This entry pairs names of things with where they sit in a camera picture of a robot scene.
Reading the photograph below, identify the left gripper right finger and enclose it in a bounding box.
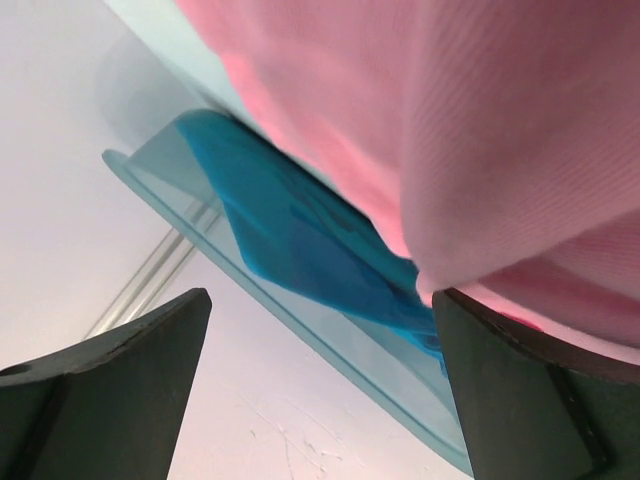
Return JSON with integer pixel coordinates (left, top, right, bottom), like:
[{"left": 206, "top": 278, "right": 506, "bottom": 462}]
[{"left": 433, "top": 290, "right": 639, "bottom": 480}]

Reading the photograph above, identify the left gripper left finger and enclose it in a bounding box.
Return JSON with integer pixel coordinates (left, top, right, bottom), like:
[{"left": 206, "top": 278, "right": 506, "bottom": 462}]
[{"left": 1, "top": 288, "right": 211, "bottom": 479}]

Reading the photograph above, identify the pink t shirt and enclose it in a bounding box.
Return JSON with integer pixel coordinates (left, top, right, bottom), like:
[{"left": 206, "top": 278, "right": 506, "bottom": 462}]
[{"left": 179, "top": 1, "right": 639, "bottom": 364}]

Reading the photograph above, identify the translucent blue plastic bin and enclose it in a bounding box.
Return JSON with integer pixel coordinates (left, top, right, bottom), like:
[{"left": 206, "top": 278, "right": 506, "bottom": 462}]
[{"left": 103, "top": 110, "right": 471, "bottom": 472}]

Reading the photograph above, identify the crumpled blue t shirt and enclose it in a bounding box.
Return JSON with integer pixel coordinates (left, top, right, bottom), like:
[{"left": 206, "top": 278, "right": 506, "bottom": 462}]
[{"left": 176, "top": 110, "right": 444, "bottom": 362}]

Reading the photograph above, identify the left aluminium corner post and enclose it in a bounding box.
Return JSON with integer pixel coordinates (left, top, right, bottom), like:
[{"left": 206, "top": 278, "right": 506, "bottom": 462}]
[{"left": 84, "top": 228, "right": 197, "bottom": 340}]

